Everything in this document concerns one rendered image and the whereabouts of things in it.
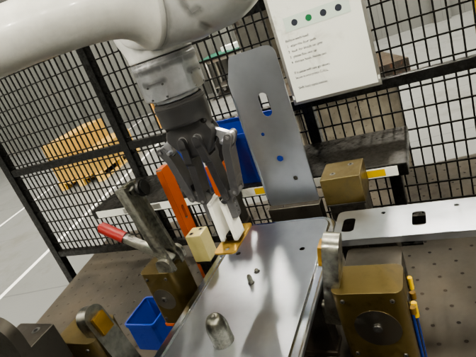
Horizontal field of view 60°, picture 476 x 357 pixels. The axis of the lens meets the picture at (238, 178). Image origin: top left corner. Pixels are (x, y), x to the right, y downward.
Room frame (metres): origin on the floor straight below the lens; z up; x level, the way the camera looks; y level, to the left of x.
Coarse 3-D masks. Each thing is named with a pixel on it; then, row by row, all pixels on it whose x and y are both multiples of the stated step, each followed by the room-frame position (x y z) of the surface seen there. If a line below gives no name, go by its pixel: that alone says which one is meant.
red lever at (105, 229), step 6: (102, 222) 0.71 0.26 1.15; (102, 228) 0.70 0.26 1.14; (108, 228) 0.70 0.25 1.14; (114, 228) 0.70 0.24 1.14; (108, 234) 0.70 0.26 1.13; (114, 234) 0.69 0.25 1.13; (120, 234) 0.69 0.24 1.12; (126, 234) 0.69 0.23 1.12; (120, 240) 0.69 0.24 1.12; (126, 240) 0.68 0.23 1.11; (132, 240) 0.68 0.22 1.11; (138, 240) 0.68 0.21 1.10; (132, 246) 0.68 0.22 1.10; (138, 246) 0.67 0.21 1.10; (144, 246) 0.67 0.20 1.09; (144, 252) 0.67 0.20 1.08; (150, 252) 0.66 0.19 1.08; (168, 252) 0.66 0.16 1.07; (174, 258) 0.65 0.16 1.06
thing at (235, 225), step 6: (222, 204) 0.57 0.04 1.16; (222, 210) 0.57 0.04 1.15; (228, 210) 0.57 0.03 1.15; (228, 216) 0.57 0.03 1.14; (228, 222) 0.57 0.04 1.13; (234, 222) 0.58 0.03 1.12; (240, 222) 0.59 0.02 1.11; (234, 228) 0.57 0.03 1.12; (240, 228) 0.59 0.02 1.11; (234, 234) 0.57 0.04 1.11; (240, 234) 0.58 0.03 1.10
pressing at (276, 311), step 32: (256, 224) 0.79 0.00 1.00; (288, 224) 0.74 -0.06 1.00; (320, 224) 0.69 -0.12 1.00; (224, 256) 0.70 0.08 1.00; (256, 256) 0.66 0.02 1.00; (288, 256) 0.62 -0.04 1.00; (224, 288) 0.60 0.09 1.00; (256, 288) 0.57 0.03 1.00; (288, 288) 0.54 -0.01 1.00; (320, 288) 0.52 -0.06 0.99; (192, 320) 0.55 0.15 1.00; (256, 320) 0.50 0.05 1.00; (288, 320) 0.47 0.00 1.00; (160, 352) 0.50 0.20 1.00; (192, 352) 0.48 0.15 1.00; (224, 352) 0.46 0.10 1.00; (256, 352) 0.44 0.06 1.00; (288, 352) 0.42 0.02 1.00
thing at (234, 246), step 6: (246, 228) 0.60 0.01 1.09; (228, 234) 0.59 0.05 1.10; (228, 240) 0.59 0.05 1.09; (234, 240) 0.58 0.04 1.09; (240, 240) 0.57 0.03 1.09; (222, 246) 0.57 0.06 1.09; (228, 246) 0.57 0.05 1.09; (234, 246) 0.56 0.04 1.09; (216, 252) 0.56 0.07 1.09; (222, 252) 0.56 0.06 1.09; (228, 252) 0.55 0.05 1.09; (234, 252) 0.55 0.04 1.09
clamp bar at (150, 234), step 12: (144, 180) 0.66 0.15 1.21; (120, 192) 0.65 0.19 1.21; (132, 192) 0.65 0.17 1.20; (144, 192) 0.64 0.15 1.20; (132, 204) 0.65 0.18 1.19; (144, 204) 0.67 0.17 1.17; (132, 216) 0.65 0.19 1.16; (144, 216) 0.66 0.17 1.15; (156, 216) 0.67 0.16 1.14; (144, 228) 0.64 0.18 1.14; (156, 228) 0.67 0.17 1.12; (156, 240) 0.64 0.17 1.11; (168, 240) 0.66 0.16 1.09; (156, 252) 0.64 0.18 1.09; (180, 252) 0.67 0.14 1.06
